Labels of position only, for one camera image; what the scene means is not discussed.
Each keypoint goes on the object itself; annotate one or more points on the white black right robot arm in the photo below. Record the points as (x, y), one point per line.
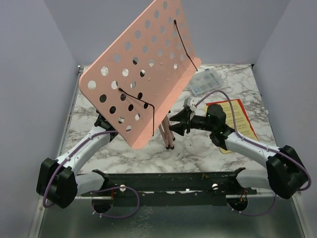
(285, 172)

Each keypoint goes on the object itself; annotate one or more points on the red paper sheet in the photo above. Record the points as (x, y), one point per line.
(245, 116)

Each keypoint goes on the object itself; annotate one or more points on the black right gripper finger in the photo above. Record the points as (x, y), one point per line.
(183, 116)
(180, 128)

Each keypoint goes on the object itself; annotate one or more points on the yellow sheet music page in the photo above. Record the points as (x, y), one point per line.
(237, 124)

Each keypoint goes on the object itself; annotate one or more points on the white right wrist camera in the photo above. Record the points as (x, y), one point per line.
(189, 104)

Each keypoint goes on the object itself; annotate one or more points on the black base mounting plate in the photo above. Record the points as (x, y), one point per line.
(170, 189)

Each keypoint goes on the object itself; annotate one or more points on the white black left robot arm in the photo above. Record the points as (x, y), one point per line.
(59, 181)

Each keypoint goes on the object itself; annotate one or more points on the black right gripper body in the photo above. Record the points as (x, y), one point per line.
(186, 121)

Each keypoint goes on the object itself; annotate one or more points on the pink perforated music stand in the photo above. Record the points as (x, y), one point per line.
(138, 78)

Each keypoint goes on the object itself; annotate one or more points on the clear plastic compartment box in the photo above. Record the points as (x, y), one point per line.
(205, 81)

